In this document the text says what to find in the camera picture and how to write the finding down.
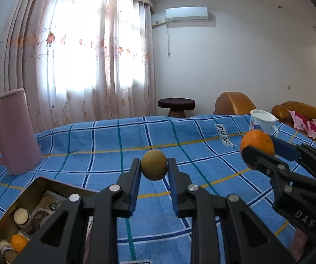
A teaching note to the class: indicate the sheer floral curtain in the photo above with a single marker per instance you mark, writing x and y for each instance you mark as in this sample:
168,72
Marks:
80,60

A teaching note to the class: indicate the person's right hand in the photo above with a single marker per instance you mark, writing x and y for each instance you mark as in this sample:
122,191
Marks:
298,244

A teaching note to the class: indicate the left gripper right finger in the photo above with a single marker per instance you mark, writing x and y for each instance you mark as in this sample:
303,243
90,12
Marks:
224,229

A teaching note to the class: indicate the dark round stool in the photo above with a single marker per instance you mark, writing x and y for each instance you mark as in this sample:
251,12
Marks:
177,106

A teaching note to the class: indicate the white air conditioner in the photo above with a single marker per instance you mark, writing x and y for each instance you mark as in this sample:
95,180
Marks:
187,14

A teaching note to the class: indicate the blue plaid tablecloth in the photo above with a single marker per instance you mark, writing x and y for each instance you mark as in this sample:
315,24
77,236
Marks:
92,156

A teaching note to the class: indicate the pink floral cushion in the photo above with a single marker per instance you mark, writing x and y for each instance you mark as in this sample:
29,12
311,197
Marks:
304,124

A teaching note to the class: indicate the pink tin box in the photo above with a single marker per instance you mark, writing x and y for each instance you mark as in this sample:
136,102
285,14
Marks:
34,206

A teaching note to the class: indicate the yellow-green longan fruit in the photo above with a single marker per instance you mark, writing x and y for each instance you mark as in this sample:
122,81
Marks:
154,165

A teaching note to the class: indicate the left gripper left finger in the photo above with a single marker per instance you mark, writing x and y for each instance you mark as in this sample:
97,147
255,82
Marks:
86,227

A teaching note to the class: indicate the white blue printed mug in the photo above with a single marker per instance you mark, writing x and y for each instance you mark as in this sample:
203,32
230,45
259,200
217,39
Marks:
264,121

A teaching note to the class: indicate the small orange near gripper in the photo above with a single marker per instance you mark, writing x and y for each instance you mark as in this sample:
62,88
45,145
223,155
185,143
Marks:
19,242

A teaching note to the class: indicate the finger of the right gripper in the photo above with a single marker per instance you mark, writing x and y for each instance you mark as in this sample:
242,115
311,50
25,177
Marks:
304,154
282,179

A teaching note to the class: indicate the brown leather sofa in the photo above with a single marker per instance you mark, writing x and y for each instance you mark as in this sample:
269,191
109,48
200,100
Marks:
281,112

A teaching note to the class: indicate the large orange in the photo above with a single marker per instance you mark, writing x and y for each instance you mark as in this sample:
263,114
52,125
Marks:
259,140

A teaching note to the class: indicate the brown leather armchair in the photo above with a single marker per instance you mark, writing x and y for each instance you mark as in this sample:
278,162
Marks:
233,103

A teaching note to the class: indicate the pink electric kettle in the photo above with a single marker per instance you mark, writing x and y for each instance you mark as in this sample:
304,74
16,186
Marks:
19,149

